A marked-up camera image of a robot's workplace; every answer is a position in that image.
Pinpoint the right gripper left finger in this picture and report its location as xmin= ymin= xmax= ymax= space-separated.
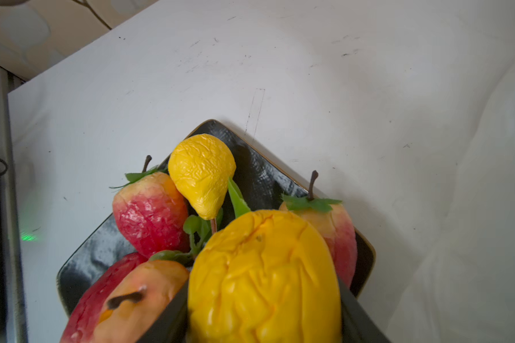
xmin=137 ymin=282 xmax=188 ymax=343

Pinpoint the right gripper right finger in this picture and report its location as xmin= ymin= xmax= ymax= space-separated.
xmin=338 ymin=278 xmax=389 ymax=343

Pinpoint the red orange fake pear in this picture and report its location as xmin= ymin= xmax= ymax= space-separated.
xmin=92 ymin=260 xmax=190 ymax=342

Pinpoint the green fake leaf sprig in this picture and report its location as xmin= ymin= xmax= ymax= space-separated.
xmin=149 ymin=178 xmax=251 ymax=267

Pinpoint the large yellow fake fruit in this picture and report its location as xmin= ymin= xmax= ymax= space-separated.
xmin=187 ymin=210 xmax=342 ymax=342

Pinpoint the white plastic bag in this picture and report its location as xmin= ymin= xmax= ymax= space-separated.
xmin=386 ymin=62 xmax=515 ymax=342

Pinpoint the yellow fake pear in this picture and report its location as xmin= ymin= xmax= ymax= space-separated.
xmin=168 ymin=134 xmax=236 ymax=233

